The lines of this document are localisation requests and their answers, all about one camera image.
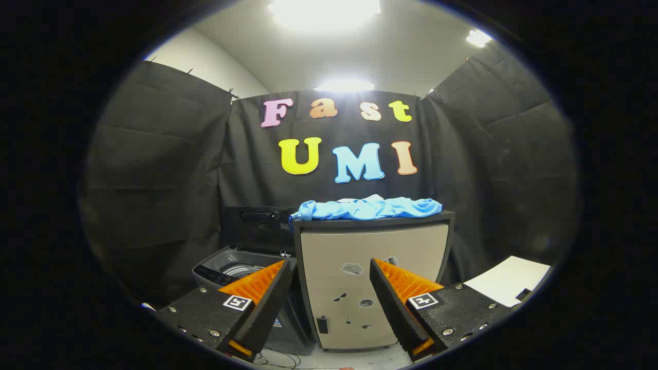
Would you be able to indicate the beige cabinet with black frame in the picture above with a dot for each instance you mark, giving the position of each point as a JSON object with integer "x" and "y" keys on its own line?
{"x": 334, "y": 246}

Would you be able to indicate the light blue polo shirt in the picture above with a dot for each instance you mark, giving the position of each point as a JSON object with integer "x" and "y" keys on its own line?
{"x": 370, "y": 209}

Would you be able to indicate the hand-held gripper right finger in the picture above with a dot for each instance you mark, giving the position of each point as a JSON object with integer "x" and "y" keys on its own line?
{"x": 393, "y": 308}

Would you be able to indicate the grey washing machine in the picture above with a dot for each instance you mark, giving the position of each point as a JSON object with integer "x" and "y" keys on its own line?
{"x": 231, "y": 262}

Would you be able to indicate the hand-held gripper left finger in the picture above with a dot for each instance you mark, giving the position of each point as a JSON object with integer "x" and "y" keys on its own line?
{"x": 267, "y": 308}

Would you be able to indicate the ceiling light panel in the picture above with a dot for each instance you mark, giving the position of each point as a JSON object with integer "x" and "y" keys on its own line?
{"x": 324, "y": 11}
{"x": 343, "y": 86}
{"x": 478, "y": 38}

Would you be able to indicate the black backdrop cloth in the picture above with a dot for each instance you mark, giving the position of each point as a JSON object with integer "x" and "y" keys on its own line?
{"x": 169, "y": 154}

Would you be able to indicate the white paper sheet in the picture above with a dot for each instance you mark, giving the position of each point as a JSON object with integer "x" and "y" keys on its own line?
{"x": 506, "y": 277}

